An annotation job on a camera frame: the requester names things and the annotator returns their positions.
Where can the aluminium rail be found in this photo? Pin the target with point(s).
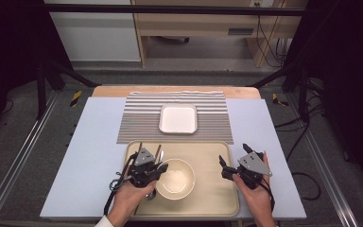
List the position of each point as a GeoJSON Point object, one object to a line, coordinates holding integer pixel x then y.
{"type": "Point", "coordinates": [326, 171]}
{"type": "Point", "coordinates": [15, 160]}

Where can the white wall socket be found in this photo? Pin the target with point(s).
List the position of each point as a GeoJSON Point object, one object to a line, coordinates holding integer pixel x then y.
{"type": "Point", "coordinates": [260, 3]}

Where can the cream bowl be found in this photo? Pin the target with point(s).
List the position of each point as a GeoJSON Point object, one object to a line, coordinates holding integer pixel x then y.
{"type": "Point", "coordinates": [178, 181]}

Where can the dark object under desk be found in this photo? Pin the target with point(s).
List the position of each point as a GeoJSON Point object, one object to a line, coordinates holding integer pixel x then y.
{"type": "Point", "coordinates": [173, 40]}

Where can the person's right hand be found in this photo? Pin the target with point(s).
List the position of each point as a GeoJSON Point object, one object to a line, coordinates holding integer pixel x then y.
{"type": "Point", "coordinates": [256, 200]}

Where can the striped placemat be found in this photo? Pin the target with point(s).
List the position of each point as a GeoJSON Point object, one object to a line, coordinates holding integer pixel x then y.
{"type": "Point", "coordinates": [138, 123]}

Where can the yellow black tape piece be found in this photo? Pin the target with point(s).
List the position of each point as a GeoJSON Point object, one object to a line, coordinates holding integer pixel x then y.
{"type": "Point", "coordinates": [76, 98]}
{"type": "Point", "coordinates": [276, 99]}

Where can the beige tray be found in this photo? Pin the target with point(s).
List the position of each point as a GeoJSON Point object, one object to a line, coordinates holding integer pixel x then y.
{"type": "Point", "coordinates": [211, 189]}

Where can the person's left hand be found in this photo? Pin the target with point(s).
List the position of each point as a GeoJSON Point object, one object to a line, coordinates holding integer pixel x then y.
{"type": "Point", "coordinates": [127, 201]}

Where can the white square plate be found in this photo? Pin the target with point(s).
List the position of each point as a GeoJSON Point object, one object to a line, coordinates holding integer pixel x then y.
{"type": "Point", "coordinates": [178, 119]}

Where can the metal spoon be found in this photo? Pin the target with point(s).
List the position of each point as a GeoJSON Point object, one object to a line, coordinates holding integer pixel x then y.
{"type": "Point", "coordinates": [161, 155]}

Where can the wooden desk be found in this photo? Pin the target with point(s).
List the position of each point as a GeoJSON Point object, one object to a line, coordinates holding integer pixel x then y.
{"type": "Point", "coordinates": [198, 23]}

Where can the white cabinet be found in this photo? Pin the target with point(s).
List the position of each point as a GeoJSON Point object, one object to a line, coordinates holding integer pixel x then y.
{"type": "Point", "coordinates": [97, 34]}

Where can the black frame stand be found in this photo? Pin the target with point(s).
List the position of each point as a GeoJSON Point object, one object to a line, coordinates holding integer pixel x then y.
{"type": "Point", "coordinates": [41, 91]}
{"type": "Point", "coordinates": [303, 94]}

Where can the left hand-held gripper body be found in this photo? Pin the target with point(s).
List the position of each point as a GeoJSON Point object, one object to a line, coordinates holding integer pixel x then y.
{"type": "Point", "coordinates": [144, 157]}

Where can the black horizontal bar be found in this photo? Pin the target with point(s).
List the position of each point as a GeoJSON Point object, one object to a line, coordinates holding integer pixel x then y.
{"type": "Point", "coordinates": [170, 9]}

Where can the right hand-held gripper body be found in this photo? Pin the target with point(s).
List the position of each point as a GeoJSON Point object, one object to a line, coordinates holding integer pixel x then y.
{"type": "Point", "coordinates": [253, 163]}

